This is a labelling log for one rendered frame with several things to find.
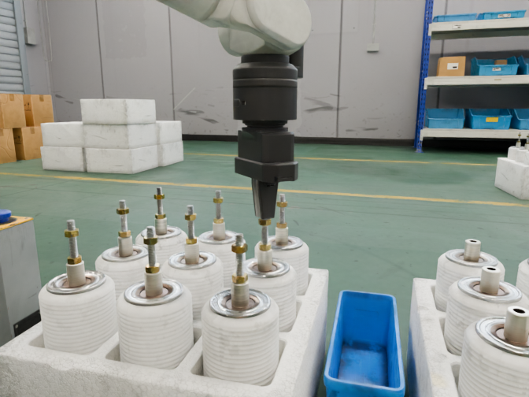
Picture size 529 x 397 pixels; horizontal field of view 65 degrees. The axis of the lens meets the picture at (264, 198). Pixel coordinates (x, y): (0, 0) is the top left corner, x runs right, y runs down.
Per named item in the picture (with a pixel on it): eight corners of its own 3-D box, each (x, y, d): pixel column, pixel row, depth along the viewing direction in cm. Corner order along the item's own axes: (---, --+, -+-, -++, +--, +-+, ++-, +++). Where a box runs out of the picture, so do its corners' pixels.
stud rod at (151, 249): (155, 280, 54) (152, 224, 53) (158, 283, 53) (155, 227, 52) (148, 282, 54) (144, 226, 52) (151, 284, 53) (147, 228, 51)
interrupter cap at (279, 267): (298, 267, 63) (298, 262, 63) (272, 284, 57) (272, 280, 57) (257, 257, 67) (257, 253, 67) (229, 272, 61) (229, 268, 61)
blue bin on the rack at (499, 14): (474, 28, 453) (475, 17, 451) (512, 27, 442) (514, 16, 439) (482, 20, 407) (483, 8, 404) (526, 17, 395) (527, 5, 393)
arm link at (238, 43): (264, 87, 50) (264, -14, 48) (211, 90, 58) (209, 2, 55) (323, 90, 58) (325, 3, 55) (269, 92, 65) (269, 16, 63)
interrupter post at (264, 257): (275, 268, 62) (275, 248, 62) (267, 274, 60) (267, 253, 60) (262, 265, 64) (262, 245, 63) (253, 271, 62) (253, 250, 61)
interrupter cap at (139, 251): (131, 266, 63) (131, 262, 63) (90, 261, 66) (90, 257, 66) (158, 250, 70) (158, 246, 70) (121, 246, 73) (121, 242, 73)
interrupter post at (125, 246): (127, 259, 67) (126, 239, 66) (115, 257, 67) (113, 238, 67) (136, 254, 69) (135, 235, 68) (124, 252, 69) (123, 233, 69)
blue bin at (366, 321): (399, 469, 57) (406, 393, 54) (319, 452, 60) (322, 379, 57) (391, 348, 85) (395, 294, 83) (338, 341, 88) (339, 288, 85)
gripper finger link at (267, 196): (256, 219, 59) (256, 176, 58) (275, 216, 61) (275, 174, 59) (261, 221, 58) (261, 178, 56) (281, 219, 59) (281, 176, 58)
